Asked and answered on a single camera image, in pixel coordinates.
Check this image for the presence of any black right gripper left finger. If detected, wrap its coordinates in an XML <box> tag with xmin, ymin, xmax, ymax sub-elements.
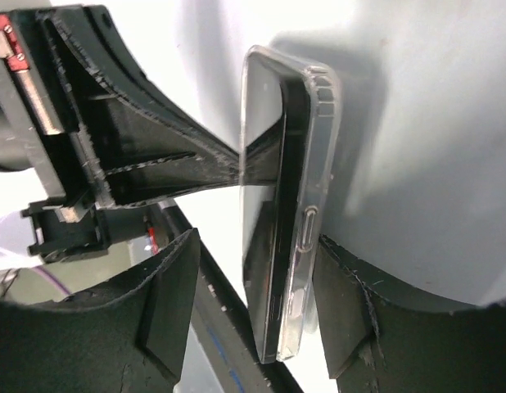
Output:
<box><xmin>0</xmin><ymin>229</ymin><xmax>200</xmax><ymax>392</ymax></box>

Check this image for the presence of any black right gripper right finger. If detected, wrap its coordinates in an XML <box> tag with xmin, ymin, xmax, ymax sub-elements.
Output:
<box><xmin>314</xmin><ymin>236</ymin><xmax>506</xmax><ymax>392</ymax></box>

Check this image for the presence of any clear magsafe phone case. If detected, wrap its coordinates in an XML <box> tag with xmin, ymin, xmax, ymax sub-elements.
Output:
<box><xmin>239</xmin><ymin>46</ymin><xmax>342</xmax><ymax>362</ymax></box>

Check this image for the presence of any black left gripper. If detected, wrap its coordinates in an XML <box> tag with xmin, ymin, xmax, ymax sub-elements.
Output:
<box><xmin>0</xmin><ymin>6</ymin><xmax>239</xmax><ymax>262</ymax></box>

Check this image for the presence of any black phone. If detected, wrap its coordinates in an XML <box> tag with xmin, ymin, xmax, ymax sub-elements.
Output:
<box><xmin>241</xmin><ymin>52</ymin><xmax>309</xmax><ymax>364</ymax></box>

